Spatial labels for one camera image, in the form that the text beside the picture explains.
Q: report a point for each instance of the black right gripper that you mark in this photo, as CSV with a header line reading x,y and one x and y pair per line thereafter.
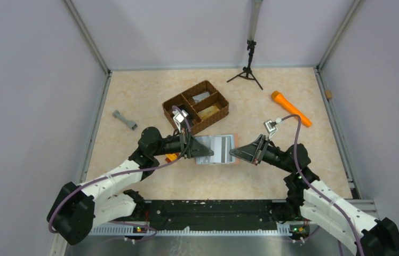
x,y
262,150

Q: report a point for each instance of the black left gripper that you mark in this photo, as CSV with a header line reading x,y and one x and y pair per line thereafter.
x,y
188,145

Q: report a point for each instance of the brown leather card holder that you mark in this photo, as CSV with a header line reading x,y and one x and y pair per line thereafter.
x,y
209,140

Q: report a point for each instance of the grey credit card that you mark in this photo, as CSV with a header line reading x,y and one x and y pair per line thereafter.
x,y
222,146

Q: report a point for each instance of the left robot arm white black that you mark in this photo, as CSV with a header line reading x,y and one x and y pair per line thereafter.
x,y
78,208

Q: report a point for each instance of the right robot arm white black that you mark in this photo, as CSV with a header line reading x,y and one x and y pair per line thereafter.
x,y
310,198

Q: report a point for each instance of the gold card in basket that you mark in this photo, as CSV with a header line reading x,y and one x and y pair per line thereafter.
x,y
208,112

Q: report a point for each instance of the silver card in basket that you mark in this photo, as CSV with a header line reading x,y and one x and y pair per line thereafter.
x,y
202,96

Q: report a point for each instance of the black object in basket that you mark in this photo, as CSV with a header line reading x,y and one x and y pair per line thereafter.
x,y
176,107

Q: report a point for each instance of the yellow red toy car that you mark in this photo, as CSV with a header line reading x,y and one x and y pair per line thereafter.
x,y
171,157

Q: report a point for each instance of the brown wicker divided basket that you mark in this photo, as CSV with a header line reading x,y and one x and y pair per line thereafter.
x,y
184,101

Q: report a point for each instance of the orange flashlight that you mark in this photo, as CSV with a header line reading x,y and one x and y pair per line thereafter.
x,y
278,98

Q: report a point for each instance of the black mini tripod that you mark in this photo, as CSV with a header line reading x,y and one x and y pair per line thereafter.
x,y
247,72

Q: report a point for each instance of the grey plastic connector piece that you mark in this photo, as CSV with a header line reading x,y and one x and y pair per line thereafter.
x,y
129,123

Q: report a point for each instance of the small tan block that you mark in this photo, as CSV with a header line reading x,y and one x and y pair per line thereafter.
x,y
328,94

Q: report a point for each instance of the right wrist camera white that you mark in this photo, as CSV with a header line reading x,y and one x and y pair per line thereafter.
x,y
271,128

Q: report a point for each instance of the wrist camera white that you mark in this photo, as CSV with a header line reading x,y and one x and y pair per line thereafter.
x,y
180,118
271,128

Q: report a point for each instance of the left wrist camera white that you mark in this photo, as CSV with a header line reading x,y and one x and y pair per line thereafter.
x,y
180,118

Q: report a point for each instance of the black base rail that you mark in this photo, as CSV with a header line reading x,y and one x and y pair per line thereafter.
x,y
220,215

